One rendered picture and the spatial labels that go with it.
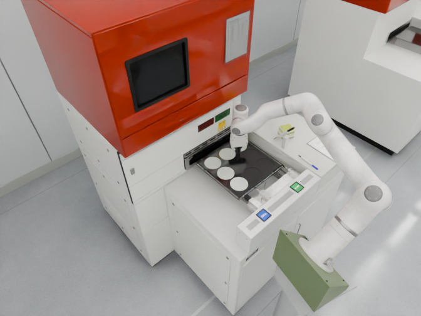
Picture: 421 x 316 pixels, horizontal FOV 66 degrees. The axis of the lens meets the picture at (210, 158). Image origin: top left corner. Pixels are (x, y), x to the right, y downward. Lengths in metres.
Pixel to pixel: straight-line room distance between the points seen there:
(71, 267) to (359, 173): 2.10
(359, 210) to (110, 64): 1.12
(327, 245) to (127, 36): 1.14
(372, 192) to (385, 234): 1.62
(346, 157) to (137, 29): 1.00
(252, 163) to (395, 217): 1.58
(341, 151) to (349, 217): 0.29
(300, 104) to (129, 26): 0.87
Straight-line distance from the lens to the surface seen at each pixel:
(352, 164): 1.53
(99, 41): 1.24
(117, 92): 1.35
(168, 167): 1.85
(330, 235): 1.50
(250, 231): 1.58
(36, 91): 3.01
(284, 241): 1.49
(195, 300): 2.46
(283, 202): 1.70
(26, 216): 3.19
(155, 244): 2.31
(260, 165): 1.93
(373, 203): 1.42
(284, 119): 2.17
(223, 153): 1.98
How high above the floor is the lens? 2.30
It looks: 46 degrees down
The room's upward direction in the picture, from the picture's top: straight up
